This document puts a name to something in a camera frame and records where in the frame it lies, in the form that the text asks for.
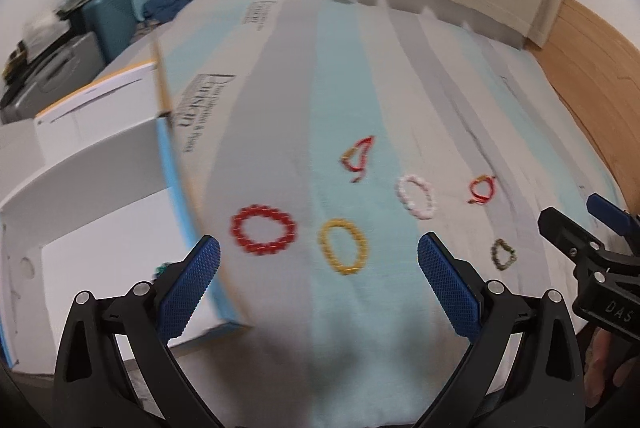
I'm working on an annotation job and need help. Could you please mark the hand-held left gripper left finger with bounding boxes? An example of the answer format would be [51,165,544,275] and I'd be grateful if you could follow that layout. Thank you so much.
[52,235,236,428]

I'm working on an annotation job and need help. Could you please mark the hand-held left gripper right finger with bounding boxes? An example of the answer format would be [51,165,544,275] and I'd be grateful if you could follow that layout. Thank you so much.
[410,232,587,428]

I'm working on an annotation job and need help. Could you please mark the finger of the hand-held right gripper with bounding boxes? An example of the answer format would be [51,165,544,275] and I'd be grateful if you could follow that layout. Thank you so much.
[537,207,612,270]
[586,193,640,240]

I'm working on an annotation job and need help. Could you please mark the person's right hand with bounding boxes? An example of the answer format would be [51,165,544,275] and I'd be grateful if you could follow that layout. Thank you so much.
[582,327,640,414]

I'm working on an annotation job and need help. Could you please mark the white cardboard box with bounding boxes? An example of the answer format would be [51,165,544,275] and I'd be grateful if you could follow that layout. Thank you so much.
[0,61,252,375]

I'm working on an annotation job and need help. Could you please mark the wooden panel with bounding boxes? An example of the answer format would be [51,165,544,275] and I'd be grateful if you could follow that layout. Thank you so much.
[529,0,640,221]

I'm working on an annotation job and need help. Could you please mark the striped grey blue blanket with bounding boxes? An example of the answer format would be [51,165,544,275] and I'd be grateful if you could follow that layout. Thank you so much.
[152,0,632,428]

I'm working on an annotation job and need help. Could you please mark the grey storage case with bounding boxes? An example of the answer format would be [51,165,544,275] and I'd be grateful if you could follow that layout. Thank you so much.
[0,30,109,125]

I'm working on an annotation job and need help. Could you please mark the teal suitcase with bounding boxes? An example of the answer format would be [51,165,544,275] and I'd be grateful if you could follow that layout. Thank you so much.
[80,0,152,65]

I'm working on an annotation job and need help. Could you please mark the blue cloth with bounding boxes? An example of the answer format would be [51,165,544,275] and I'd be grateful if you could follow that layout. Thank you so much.
[142,0,194,25]

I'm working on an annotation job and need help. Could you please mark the small olive bead bracelet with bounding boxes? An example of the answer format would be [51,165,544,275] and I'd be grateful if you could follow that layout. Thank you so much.
[489,238,518,270]

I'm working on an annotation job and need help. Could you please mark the red bead bracelet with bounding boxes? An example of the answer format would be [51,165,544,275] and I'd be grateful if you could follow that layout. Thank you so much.
[230,203,298,254]

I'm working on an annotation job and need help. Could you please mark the red string bracelet gold charm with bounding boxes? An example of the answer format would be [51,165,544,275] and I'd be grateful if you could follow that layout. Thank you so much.
[340,135,376,184]
[467,175,497,204]

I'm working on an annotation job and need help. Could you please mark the pink white bead bracelet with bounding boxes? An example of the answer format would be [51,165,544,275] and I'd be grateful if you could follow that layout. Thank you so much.
[395,175,435,220]

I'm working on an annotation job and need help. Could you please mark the yellow bead bracelet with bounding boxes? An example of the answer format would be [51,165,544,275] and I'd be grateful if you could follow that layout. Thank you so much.
[317,218,368,275]

